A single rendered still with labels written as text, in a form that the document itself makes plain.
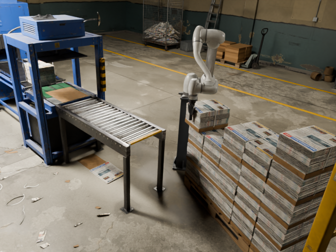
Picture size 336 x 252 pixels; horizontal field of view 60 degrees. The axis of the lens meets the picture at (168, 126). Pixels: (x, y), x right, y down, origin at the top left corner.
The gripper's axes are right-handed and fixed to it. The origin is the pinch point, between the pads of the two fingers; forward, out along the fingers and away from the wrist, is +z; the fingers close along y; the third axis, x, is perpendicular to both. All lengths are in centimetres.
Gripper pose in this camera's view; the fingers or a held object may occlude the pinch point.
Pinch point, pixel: (190, 117)
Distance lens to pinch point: 306.1
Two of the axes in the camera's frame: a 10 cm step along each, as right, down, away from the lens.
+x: -8.9, 1.6, -4.3
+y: -4.6, -4.2, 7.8
